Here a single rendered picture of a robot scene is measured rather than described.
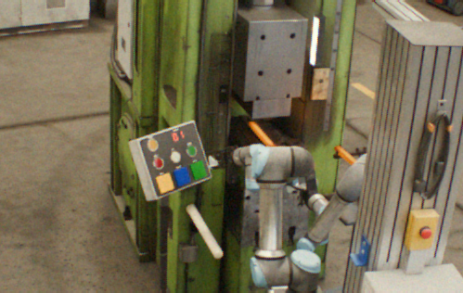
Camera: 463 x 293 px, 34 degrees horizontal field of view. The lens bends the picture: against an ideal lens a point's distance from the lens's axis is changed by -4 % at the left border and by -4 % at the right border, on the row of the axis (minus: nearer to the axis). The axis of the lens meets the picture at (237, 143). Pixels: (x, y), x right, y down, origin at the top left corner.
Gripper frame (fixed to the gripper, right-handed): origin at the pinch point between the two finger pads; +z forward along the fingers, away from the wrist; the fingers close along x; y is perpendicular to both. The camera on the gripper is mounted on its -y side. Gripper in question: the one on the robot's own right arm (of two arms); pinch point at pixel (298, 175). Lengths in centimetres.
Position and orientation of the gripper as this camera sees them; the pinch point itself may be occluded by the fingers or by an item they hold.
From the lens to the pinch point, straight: 368.0
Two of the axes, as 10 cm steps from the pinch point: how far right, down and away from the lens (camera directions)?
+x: 9.4, -0.9, 3.3
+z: -3.4, -4.3, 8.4
